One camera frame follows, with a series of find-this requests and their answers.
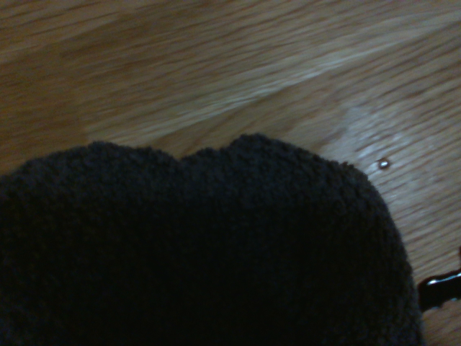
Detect dark terry cloth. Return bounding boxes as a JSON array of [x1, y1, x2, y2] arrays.
[[0, 133, 426, 346]]

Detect dark liquid spill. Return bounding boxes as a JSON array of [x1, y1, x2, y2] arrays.
[[416, 246, 461, 311]]

